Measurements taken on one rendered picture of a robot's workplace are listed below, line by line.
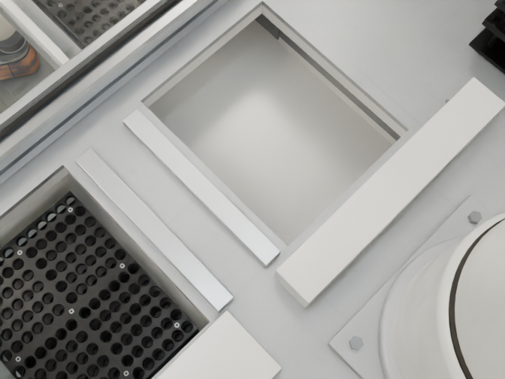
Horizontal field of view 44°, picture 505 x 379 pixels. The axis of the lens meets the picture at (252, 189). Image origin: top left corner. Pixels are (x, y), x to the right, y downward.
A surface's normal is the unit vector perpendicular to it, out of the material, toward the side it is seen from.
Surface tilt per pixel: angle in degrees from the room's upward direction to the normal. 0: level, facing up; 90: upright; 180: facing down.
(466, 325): 91
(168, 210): 0
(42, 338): 0
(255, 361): 0
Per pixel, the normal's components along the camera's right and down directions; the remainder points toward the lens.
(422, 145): 0.02, -0.33
